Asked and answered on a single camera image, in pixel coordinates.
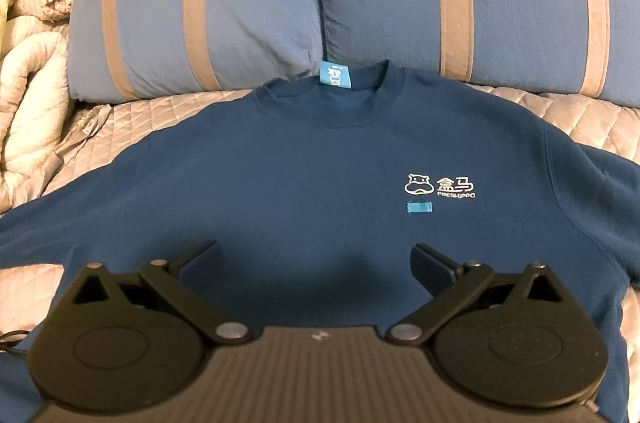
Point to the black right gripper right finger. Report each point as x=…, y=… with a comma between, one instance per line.
x=513, y=340

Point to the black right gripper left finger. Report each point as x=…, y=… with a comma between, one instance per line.
x=121, y=342

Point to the dark blue sweatshirt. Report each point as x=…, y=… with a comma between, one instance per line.
x=310, y=183

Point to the grey quilted bedspread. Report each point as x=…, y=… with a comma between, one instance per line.
x=575, y=118

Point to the left blue striped pillow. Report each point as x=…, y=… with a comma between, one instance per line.
x=123, y=50

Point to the white and green duvet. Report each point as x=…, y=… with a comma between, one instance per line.
x=40, y=132

